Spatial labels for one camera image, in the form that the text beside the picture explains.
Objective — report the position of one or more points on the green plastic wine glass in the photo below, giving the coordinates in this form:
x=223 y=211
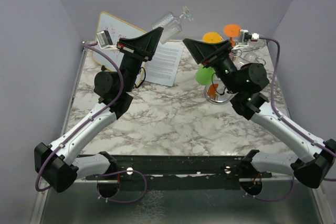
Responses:
x=204 y=76

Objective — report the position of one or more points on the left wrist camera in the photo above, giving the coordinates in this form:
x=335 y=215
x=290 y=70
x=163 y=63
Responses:
x=104 y=40

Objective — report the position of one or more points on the orange plastic wine glass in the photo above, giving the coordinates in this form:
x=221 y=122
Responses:
x=232 y=31

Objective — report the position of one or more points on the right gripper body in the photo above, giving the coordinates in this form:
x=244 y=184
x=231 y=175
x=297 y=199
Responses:
x=217 y=55

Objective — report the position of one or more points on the clear wine glass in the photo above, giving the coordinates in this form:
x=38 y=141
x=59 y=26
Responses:
x=222 y=94

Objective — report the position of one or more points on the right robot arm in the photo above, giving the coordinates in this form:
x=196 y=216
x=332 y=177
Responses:
x=313 y=157

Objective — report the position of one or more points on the yellow plastic wine glass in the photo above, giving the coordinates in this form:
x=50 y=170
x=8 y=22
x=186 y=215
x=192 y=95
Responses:
x=212 y=38

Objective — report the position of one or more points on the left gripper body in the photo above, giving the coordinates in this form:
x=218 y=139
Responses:
x=124 y=47

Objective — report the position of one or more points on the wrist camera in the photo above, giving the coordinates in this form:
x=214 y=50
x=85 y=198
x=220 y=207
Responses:
x=104 y=40
x=244 y=38

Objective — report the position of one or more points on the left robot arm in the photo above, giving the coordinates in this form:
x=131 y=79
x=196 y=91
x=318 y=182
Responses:
x=113 y=89

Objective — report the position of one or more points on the chrome wine glass rack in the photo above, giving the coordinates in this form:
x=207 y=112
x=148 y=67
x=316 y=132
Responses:
x=243 y=80

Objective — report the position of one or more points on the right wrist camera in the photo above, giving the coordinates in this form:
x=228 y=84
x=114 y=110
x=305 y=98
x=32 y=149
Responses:
x=244 y=38

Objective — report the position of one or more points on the printed paper sheet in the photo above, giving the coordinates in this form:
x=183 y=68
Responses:
x=163 y=67

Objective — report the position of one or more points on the yellow framed whiteboard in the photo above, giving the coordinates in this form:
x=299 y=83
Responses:
x=109 y=30

